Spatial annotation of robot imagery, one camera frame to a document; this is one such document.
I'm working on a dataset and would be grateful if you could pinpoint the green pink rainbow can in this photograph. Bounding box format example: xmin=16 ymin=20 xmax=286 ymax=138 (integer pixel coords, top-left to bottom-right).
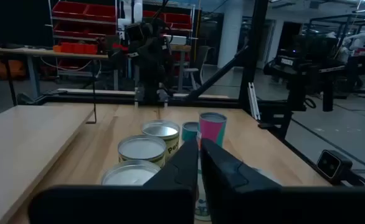
xmin=197 ymin=111 xmax=228 ymax=149

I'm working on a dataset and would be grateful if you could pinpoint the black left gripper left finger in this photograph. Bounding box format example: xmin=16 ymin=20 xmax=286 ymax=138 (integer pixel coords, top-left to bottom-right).
xmin=143 ymin=138 xmax=200 ymax=191

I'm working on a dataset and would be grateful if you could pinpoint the white chair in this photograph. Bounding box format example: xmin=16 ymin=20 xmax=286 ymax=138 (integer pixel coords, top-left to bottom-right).
xmin=182 ymin=45 xmax=213 ymax=91

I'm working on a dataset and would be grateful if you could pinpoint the small black table-level camera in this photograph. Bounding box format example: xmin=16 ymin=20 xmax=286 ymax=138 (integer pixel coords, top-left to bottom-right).
xmin=316 ymin=149 xmax=365 ymax=187

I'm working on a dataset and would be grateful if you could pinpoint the orange crate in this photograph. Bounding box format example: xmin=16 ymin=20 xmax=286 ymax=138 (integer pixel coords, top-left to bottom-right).
xmin=0 ymin=58 xmax=27 ymax=80

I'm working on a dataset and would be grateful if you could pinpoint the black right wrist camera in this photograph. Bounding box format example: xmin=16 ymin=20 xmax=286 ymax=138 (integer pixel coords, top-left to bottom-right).
xmin=125 ymin=22 xmax=154 ymax=43

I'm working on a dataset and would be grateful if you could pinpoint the metal storage rack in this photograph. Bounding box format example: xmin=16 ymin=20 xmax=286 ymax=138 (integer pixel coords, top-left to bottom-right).
xmin=47 ymin=0 xmax=120 ymax=77

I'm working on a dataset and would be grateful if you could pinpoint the white round pillar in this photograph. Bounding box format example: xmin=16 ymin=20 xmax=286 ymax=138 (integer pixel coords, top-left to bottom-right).
xmin=217 ymin=0 xmax=244 ymax=69

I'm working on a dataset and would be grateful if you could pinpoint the yellow-green pea label can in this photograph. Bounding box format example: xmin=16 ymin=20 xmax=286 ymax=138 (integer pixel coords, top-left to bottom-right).
xmin=141 ymin=119 xmax=181 ymax=162

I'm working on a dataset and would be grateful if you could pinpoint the wooden top background desk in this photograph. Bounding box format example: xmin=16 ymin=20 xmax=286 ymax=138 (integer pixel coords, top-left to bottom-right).
xmin=0 ymin=45 xmax=109 ymax=100

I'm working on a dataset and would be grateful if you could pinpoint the silver aluminium profile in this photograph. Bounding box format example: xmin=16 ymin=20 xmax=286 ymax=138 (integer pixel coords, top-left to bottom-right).
xmin=247 ymin=82 xmax=262 ymax=121

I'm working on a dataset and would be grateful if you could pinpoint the cherries label can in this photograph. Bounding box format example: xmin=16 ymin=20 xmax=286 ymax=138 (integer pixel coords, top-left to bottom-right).
xmin=100 ymin=159 xmax=162 ymax=187

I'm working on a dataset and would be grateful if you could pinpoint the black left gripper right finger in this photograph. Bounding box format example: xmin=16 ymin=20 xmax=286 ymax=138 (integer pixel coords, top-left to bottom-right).
xmin=200 ymin=138 xmax=283 ymax=191

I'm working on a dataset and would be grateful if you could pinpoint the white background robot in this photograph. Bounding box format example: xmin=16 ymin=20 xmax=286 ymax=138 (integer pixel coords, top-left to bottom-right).
xmin=325 ymin=30 xmax=365 ymax=63

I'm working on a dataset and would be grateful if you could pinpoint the short teal tuna can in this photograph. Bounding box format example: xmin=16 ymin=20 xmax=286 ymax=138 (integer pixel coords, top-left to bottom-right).
xmin=181 ymin=121 xmax=201 ymax=142

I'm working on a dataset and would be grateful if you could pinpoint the orange red bin row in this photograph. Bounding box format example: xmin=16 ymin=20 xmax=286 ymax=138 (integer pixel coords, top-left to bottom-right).
xmin=53 ymin=42 xmax=98 ymax=55

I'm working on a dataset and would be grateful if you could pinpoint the olive label can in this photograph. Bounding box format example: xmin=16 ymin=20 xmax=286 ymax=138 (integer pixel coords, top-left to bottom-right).
xmin=117 ymin=134 xmax=168 ymax=169

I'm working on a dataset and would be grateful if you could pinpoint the wooden shelf black metal frame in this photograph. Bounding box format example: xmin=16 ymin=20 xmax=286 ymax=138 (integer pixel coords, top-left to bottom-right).
xmin=0 ymin=49 xmax=98 ymax=224

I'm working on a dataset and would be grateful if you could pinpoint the red plastic storage bin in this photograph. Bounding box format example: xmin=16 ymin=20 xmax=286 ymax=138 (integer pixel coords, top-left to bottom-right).
xmin=52 ymin=1 xmax=88 ymax=18
xmin=164 ymin=12 xmax=192 ymax=30
xmin=54 ymin=22 xmax=87 ymax=38
xmin=84 ymin=24 xmax=117 ymax=40
xmin=84 ymin=4 xmax=117 ymax=22

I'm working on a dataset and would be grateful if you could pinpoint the black equipment stand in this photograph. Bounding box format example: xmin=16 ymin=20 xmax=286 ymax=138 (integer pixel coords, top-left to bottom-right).
xmin=262 ymin=34 xmax=365 ymax=141

